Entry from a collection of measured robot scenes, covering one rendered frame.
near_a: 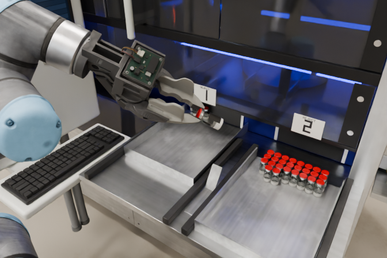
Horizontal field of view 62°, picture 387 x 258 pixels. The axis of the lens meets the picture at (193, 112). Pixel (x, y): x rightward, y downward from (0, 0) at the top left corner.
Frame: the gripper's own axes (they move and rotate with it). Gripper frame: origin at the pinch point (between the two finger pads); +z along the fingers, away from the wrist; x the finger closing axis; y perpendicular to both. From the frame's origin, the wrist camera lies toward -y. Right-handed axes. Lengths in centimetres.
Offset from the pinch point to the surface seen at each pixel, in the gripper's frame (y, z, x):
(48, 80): -62, -40, 16
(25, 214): -56, -24, -25
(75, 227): -128, -10, -24
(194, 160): -42.8, 13.7, 5.4
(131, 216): -132, 14, -9
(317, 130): -20.1, 38.0, 20.7
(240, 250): -19.0, 24.2, -16.1
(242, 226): -24.3, 25.9, -10.2
